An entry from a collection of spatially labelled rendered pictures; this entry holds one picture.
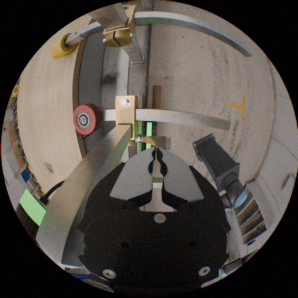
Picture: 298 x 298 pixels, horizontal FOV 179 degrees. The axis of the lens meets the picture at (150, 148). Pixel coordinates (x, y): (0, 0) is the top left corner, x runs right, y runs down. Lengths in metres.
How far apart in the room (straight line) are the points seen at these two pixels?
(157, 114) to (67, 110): 0.25
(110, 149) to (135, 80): 0.33
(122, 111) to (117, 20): 0.23
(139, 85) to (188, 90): 0.81
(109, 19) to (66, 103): 0.25
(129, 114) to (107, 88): 0.32
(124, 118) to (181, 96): 0.94
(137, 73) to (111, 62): 0.19
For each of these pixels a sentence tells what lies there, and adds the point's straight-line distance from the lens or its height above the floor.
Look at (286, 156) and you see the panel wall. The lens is 2.68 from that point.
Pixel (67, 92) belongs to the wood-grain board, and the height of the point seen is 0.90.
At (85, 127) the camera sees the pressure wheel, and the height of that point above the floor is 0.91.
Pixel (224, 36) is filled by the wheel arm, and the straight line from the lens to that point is 0.29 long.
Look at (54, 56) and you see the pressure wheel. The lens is 0.35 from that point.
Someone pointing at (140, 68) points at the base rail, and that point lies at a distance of 0.45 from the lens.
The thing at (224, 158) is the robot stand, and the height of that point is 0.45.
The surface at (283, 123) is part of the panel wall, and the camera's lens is 2.73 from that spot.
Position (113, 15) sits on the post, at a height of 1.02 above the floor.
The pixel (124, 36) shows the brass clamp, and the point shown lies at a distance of 0.21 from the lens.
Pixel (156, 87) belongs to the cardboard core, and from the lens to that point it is 1.05.
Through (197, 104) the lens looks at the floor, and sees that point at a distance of 1.22.
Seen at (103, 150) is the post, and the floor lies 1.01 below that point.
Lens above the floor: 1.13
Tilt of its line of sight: 62 degrees down
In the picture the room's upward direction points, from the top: 175 degrees counter-clockwise
